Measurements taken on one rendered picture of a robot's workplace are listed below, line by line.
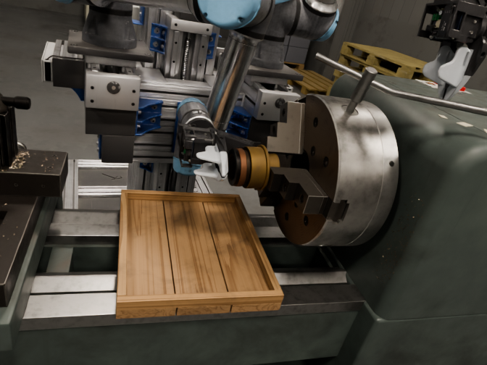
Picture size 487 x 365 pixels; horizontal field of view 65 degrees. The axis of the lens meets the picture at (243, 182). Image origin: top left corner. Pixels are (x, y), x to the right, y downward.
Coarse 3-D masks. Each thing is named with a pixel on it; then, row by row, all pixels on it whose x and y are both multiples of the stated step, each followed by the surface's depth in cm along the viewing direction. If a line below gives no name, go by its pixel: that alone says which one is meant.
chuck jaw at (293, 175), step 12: (276, 168) 74; (288, 168) 76; (276, 180) 73; (288, 180) 71; (300, 180) 72; (312, 180) 73; (288, 192) 71; (300, 192) 70; (312, 192) 69; (324, 192) 70; (300, 204) 70; (312, 204) 68; (324, 204) 69; (336, 204) 68; (336, 216) 69
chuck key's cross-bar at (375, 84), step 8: (320, 56) 68; (328, 64) 68; (336, 64) 68; (344, 72) 68; (352, 72) 67; (376, 88) 67; (384, 88) 66; (392, 88) 66; (400, 96) 66; (408, 96) 65; (416, 96) 64; (424, 96) 64; (440, 104) 63; (448, 104) 63; (456, 104) 62; (464, 104) 62; (472, 112) 62; (480, 112) 61
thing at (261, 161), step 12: (228, 156) 78; (240, 156) 73; (252, 156) 73; (264, 156) 74; (276, 156) 77; (228, 168) 78; (240, 168) 73; (252, 168) 73; (264, 168) 74; (228, 180) 78; (240, 180) 74; (252, 180) 74; (264, 180) 75
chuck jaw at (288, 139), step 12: (288, 108) 78; (300, 108) 79; (288, 120) 78; (300, 120) 79; (276, 132) 77; (288, 132) 78; (300, 132) 79; (264, 144) 78; (276, 144) 77; (288, 144) 78; (300, 144) 79
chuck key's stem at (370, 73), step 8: (368, 72) 65; (376, 72) 65; (360, 80) 67; (368, 80) 66; (360, 88) 67; (368, 88) 67; (352, 96) 69; (360, 96) 68; (352, 104) 70; (352, 112) 71
